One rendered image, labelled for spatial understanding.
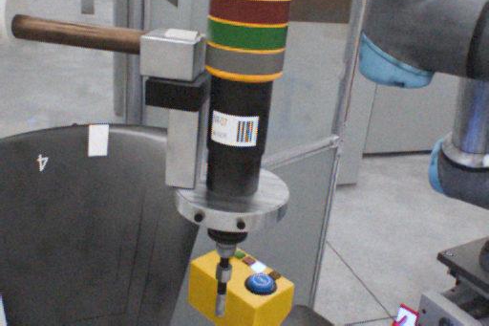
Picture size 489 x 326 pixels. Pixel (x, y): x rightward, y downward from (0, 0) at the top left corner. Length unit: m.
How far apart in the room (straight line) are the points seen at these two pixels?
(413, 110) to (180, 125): 4.24
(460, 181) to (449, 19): 0.64
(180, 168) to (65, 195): 0.20
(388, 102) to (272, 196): 4.03
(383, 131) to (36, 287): 4.05
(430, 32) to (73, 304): 0.38
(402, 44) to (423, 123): 4.12
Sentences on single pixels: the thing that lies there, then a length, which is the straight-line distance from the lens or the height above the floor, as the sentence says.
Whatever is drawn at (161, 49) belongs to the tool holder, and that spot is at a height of 1.55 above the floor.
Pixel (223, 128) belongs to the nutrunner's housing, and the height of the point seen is 1.51.
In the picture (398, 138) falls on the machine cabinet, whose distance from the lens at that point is 4.52.
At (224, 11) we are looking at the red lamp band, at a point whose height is 1.57.
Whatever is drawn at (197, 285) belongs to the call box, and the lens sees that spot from 0.94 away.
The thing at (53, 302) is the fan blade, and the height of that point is 1.32.
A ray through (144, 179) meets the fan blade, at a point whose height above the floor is 1.40.
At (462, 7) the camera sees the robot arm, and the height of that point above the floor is 1.57.
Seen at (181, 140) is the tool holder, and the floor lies 1.50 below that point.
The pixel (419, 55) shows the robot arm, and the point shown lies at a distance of 0.51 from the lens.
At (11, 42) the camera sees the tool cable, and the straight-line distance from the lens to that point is 0.33.
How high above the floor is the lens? 1.60
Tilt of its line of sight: 22 degrees down
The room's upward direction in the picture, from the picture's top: 6 degrees clockwise
